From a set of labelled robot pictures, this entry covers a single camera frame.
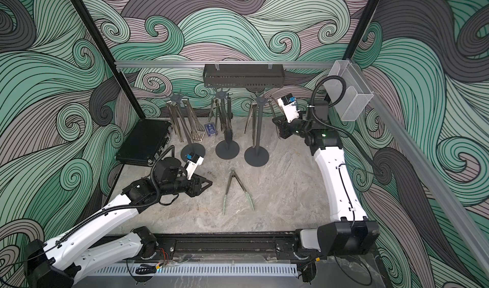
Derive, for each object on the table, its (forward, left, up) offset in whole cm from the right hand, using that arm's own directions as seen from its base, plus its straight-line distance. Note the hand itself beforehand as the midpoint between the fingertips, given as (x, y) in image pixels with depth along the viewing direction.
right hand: (274, 119), depth 72 cm
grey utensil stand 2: (+9, +21, -34) cm, 41 cm away
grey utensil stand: (+8, +40, -29) cm, 50 cm away
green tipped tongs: (-6, +17, -34) cm, 39 cm away
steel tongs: (+5, +41, -4) cm, 41 cm away
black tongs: (+7, +18, -3) cm, 19 cm away
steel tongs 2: (+4, +33, -11) cm, 35 cm away
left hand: (-18, +26, -15) cm, 35 cm away
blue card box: (+24, +32, -33) cm, 52 cm away
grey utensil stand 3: (+5, +4, -33) cm, 34 cm away
